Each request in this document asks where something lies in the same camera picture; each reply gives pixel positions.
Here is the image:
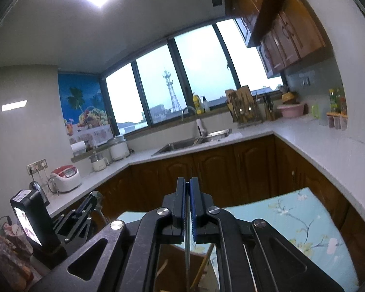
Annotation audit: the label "clear seasoning containers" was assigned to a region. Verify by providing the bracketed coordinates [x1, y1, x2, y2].
[326, 112, 349, 131]

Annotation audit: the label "wooden cutting board rack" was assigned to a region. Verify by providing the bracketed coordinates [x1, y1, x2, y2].
[224, 85, 264, 128]

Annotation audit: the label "light blue floral tablecloth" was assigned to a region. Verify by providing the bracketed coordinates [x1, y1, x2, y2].
[117, 188, 361, 292]

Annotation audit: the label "wall power socket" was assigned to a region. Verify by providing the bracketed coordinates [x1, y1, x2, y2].
[26, 158, 48, 175]

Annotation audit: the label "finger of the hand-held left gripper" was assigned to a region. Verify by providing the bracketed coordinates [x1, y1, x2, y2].
[53, 212, 92, 244]
[69, 195, 98, 220]

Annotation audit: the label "small white pot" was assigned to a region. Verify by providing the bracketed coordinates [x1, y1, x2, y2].
[90, 153, 107, 172]

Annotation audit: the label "small rectangular light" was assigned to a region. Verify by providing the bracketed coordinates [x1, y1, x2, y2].
[1, 100, 28, 112]

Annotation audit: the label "stainless steel sink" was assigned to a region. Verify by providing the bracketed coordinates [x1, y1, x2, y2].
[151, 128, 233, 156]

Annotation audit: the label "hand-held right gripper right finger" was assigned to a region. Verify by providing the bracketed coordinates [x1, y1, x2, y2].
[189, 177, 346, 292]

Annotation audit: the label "red and white rice cooker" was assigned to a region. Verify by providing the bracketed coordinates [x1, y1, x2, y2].
[50, 165, 82, 193]

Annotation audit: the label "chrome kitchen faucet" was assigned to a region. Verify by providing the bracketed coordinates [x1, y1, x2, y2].
[182, 106, 198, 120]

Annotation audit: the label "silver metal chopstick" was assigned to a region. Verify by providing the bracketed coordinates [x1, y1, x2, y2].
[184, 182, 192, 291]

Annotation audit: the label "brown wooden lower cabinets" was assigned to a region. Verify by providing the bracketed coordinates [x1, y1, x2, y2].
[46, 135, 365, 280]

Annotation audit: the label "kitchen window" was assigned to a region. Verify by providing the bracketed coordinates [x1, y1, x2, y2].
[100, 18, 285, 136]

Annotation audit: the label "knife block with knives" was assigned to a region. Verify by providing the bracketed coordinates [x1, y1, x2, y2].
[262, 94, 277, 121]

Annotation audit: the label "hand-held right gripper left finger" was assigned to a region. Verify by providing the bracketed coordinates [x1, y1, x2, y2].
[29, 177, 190, 292]

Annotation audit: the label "lattice radio tower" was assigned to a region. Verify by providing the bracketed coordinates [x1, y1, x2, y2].
[163, 70, 181, 113]

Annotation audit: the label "brown wooden upper cabinets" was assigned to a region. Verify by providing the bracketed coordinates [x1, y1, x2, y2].
[222, 0, 333, 78]

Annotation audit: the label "white rice cooker silver lid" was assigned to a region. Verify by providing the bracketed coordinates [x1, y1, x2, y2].
[107, 134, 130, 161]

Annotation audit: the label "wooden slatted utensil holder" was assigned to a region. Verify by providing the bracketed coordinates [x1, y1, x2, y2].
[155, 243, 222, 292]

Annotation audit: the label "pink plastic basin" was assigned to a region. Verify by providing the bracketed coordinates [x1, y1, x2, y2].
[277, 103, 305, 118]

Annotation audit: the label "tropical fruit wall poster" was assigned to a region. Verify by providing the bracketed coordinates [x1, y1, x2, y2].
[58, 73, 114, 145]

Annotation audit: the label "paper towel roll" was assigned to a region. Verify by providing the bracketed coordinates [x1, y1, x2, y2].
[71, 141, 86, 156]

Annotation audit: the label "yellow bowl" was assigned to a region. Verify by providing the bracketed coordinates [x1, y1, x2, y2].
[281, 92, 299, 104]

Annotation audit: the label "floral printed cloth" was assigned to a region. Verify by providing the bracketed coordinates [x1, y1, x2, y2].
[0, 217, 34, 292]

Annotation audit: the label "spice jars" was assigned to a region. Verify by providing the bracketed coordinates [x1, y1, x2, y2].
[328, 88, 347, 114]

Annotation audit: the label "brown wooden cabinets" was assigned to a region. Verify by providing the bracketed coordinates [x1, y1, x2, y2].
[222, 0, 333, 78]
[46, 135, 365, 280]

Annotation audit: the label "yellow oil bottle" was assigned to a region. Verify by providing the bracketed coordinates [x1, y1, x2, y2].
[192, 93, 203, 114]

